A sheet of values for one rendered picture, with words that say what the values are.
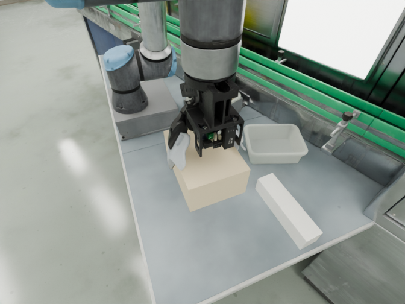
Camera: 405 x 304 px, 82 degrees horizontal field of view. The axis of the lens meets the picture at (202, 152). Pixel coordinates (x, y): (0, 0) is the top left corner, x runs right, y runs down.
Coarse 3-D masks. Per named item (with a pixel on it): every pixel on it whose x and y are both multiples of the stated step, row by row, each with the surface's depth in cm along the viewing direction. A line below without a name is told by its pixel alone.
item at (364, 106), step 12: (240, 48) 115; (252, 60) 114; (264, 60) 108; (288, 72) 102; (300, 72) 98; (312, 84) 96; (324, 84) 92; (336, 96) 91; (348, 96) 88; (360, 108) 86; (372, 108) 83; (384, 120) 83; (396, 120) 80
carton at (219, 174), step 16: (192, 144) 47; (192, 160) 44; (208, 160) 44; (224, 160) 44; (240, 160) 44; (176, 176) 50; (192, 176) 42; (208, 176) 42; (224, 176) 42; (240, 176) 43; (192, 192) 41; (208, 192) 43; (224, 192) 45; (240, 192) 48; (192, 208) 44
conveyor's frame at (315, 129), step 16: (96, 16) 186; (112, 32) 178; (128, 32) 157; (240, 80) 113; (256, 96) 110; (272, 96) 103; (272, 112) 108; (288, 112) 101; (304, 112) 95; (304, 128) 99; (320, 128) 93; (320, 144) 96; (352, 144) 86; (368, 144) 82; (352, 160) 89; (368, 160) 84; (384, 160) 80; (400, 160) 77; (368, 176) 87; (384, 176) 83
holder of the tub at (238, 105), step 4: (240, 92) 117; (244, 96) 116; (248, 96) 114; (184, 100) 108; (240, 100) 110; (244, 100) 117; (248, 100) 115; (184, 104) 110; (232, 104) 107; (236, 104) 110; (240, 104) 112; (244, 104) 118; (236, 108) 111; (240, 108) 114
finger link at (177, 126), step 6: (180, 114) 38; (174, 120) 39; (180, 120) 38; (174, 126) 39; (180, 126) 38; (186, 126) 40; (174, 132) 39; (186, 132) 40; (168, 138) 41; (174, 138) 40; (168, 144) 42
